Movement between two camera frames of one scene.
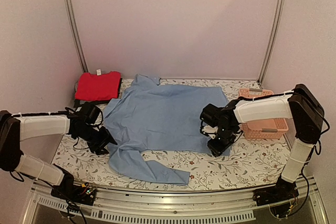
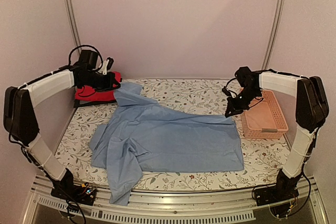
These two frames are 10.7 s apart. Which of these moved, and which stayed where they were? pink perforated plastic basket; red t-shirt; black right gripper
Moved: black right gripper
Stayed: pink perforated plastic basket; red t-shirt
